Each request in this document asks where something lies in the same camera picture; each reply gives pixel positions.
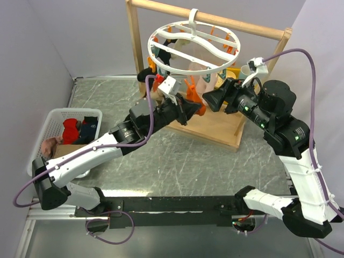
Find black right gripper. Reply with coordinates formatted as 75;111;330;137
201;76;272;130

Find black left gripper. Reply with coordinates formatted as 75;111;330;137
145;92;202;137

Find orange sock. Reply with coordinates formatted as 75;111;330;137
184;79;206;116

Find argyle patterned sock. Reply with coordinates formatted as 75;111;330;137
150;80;164;105

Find white round clip hanger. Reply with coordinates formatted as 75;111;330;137
147;9;241;75

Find red sock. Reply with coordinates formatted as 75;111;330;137
62;118;79;145

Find brown ribbed sock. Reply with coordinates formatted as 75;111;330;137
53;145;85;159

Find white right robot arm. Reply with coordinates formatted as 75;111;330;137
203;78;343;239

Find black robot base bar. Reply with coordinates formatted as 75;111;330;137
74;195;259;229

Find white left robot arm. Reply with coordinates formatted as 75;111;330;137
32;94;201;216

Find wooden hanger rack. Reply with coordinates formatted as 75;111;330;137
125;0;293;153

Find cream sock on hanger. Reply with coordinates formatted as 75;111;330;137
171;39;190;60

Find yellow plastic tray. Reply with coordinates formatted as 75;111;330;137
214;67;240;89

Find light blue mug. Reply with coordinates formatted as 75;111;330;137
238;64;255;80

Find navy sock in basket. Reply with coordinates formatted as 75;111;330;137
75;116;98;145

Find white plastic basket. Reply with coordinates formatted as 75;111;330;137
26;107;103;176

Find pink sock in basket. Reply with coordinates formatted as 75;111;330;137
41;136;63;159

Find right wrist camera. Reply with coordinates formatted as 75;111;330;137
241;57;268;88

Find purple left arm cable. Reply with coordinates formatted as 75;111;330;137
12;74;159;208

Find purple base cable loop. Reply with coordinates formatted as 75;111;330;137
85;210;135;245

